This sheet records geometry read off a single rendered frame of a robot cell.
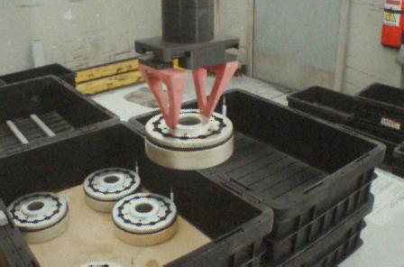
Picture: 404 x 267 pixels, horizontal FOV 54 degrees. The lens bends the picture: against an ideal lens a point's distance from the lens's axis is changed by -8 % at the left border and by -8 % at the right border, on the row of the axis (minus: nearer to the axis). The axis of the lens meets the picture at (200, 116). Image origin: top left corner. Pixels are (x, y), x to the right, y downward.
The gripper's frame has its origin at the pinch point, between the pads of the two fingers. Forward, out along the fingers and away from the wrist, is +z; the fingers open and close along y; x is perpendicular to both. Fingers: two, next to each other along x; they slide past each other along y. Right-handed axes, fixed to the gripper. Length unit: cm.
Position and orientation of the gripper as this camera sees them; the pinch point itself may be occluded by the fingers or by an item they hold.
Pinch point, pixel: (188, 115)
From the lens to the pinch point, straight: 49.5
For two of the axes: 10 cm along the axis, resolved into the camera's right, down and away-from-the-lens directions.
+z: 0.0, 9.3, 3.6
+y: -7.8, 2.3, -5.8
